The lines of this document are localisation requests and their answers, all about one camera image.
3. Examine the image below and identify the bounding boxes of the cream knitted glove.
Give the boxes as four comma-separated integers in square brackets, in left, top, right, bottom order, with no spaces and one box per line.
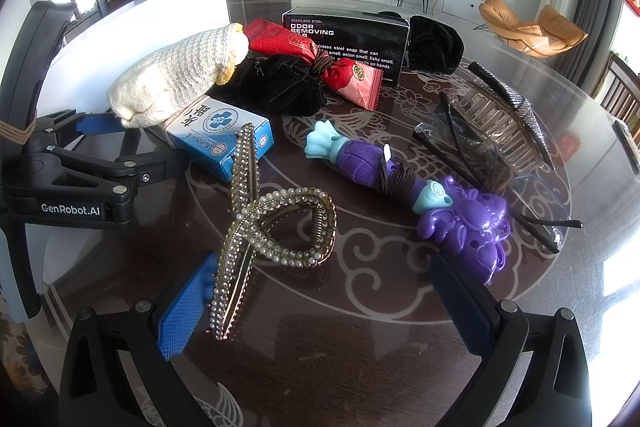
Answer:
[107,23,249,128]

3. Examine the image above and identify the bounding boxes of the brown wooden chair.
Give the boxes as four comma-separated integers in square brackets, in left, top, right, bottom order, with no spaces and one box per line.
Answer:
[592,52,640,132]

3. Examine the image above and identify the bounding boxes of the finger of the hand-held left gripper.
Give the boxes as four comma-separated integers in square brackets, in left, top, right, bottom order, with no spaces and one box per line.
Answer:
[47,146,191,198]
[34,109,127,148]

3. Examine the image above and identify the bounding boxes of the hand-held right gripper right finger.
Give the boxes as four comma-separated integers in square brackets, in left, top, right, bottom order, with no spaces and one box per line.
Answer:
[430,251,593,427]

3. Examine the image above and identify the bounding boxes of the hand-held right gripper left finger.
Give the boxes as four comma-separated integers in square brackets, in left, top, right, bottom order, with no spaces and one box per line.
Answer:
[59,252,221,427]

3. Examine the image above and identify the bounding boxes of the dark patterned glass desktop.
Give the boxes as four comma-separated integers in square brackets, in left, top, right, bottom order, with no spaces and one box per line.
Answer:
[42,0,640,427]

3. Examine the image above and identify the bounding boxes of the blue and white medicine box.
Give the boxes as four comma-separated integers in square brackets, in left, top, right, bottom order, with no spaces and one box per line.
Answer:
[165,96,275,184]

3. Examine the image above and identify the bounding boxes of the orange lounge chair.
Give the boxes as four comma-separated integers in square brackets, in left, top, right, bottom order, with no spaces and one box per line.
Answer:
[478,0,588,58]

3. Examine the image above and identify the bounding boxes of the grey curtain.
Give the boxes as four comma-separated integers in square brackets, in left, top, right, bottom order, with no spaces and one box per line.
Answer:
[580,0,626,92]

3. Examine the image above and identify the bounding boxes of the black remote control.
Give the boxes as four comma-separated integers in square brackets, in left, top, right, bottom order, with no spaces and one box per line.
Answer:
[612,119,640,168]

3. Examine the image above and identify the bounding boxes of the red foil packet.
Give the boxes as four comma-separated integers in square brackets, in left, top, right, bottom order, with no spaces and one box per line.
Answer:
[243,18,382,112]

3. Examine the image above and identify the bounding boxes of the black soap box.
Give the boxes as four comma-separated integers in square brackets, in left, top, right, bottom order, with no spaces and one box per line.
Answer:
[282,8,411,86]

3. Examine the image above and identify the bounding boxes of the dark brown hair tie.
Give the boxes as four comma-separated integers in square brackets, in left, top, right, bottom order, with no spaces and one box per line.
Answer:
[376,146,418,208]

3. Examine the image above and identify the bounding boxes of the large black velvet scrunchie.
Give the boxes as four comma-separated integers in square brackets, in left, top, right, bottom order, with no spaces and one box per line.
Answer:
[207,53,328,116]

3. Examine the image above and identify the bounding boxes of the white storage box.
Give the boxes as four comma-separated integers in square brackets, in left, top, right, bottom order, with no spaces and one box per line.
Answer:
[30,0,227,148]

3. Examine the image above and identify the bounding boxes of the purple and teal plastic toy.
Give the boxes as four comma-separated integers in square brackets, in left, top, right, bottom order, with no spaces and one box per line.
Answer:
[305,119,511,285]

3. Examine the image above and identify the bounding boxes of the gold pearl hair claw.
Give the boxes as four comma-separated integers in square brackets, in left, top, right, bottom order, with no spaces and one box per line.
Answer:
[212,123,338,342]

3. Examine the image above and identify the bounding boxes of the black framed glasses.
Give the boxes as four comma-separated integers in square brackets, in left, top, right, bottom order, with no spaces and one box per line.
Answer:
[412,94,583,255]

